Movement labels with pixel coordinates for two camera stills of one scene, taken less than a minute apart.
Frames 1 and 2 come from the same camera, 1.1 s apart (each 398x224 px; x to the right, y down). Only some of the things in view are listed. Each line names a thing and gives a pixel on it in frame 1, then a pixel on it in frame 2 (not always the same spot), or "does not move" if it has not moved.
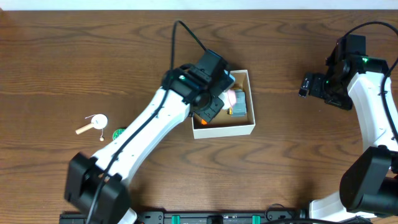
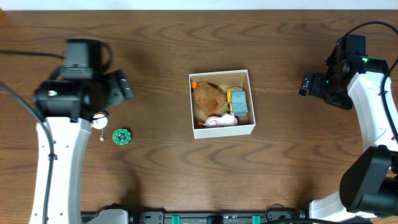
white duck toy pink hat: x=229 y=98 to x=226 y=120
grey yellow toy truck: x=239 y=109 does not move
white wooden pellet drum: x=98 y=121 does not move
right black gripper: x=345 y=102 does not move
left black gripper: x=224 y=80 to x=116 y=89
